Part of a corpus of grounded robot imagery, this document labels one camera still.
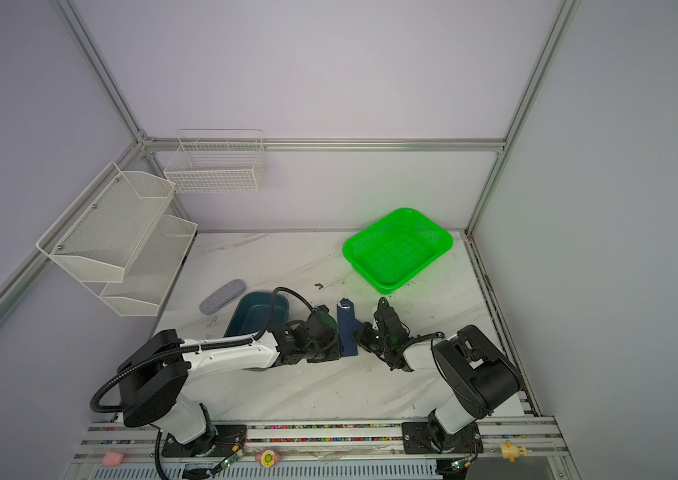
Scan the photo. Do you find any dark blue paper napkin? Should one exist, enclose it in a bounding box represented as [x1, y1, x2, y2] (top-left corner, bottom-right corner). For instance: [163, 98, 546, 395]
[336, 298, 362, 358]

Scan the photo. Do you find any green perforated plastic basket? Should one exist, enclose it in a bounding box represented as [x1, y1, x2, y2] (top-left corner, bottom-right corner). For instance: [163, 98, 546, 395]
[342, 208, 454, 295]

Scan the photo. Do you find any teal plastic utensil tray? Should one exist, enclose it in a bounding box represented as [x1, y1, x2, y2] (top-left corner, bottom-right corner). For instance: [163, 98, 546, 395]
[224, 291, 289, 338]

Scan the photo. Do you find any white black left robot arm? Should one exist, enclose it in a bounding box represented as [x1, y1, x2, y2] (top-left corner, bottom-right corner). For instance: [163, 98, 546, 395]
[89, 321, 342, 450]

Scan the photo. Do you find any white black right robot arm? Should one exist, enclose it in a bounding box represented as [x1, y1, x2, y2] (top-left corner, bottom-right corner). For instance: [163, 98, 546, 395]
[351, 297, 523, 454]

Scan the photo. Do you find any grey oval stone pad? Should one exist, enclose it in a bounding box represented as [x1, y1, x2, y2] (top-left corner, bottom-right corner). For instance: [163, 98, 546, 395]
[199, 279, 247, 315]

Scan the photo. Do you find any pink green round toy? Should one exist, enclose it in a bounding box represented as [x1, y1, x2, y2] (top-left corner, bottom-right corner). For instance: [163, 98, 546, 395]
[255, 449, 281, 468]

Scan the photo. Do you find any yellow small toy figure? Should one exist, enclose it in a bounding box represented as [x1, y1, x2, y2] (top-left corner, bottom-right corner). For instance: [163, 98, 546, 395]
[501, 440, 528, 462]

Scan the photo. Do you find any white mesh two-tier shelf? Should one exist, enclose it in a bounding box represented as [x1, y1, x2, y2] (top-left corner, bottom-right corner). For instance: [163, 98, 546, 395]
[36, 163, 197, 317]

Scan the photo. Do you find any pink small toy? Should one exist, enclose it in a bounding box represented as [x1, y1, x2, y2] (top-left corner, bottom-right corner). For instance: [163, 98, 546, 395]
[101, 451, 124, 468]

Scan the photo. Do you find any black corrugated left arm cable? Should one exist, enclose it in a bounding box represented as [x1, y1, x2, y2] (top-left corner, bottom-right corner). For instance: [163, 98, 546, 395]
[89, 286, 316, 480]

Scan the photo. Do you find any white wire wall basket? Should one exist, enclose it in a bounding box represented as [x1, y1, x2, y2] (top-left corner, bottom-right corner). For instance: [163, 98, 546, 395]
[164, 129, 268, 194]

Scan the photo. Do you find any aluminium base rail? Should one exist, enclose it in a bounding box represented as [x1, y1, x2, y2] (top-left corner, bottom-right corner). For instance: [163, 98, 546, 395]
[64, 416, 581, 479]

